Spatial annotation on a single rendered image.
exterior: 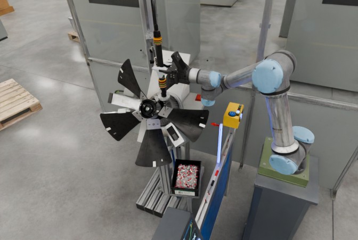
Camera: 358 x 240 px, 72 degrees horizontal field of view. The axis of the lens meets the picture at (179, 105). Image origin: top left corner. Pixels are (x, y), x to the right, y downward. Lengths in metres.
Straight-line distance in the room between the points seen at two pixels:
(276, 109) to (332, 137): 1.28
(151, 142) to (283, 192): 0.78
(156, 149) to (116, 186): 1.22
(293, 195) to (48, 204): 2.21
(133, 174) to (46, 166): 1.01
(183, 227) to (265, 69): 0.65
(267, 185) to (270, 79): 0.64
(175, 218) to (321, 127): 1.55
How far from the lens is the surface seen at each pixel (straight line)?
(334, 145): 2.37
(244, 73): 1.24
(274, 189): 1.42
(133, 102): 1.74
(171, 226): 1.01
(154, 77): 1.81
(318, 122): 2.22
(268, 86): 1.00
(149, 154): 1.54
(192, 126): 1.44
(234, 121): 1.66
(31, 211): 2.89
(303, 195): 1.45
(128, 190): 2.63
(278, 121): 1.10
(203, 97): 1.28
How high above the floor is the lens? 2.15
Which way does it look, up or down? 38 degrees down
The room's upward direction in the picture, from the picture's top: 4 degrees counter-clockwise
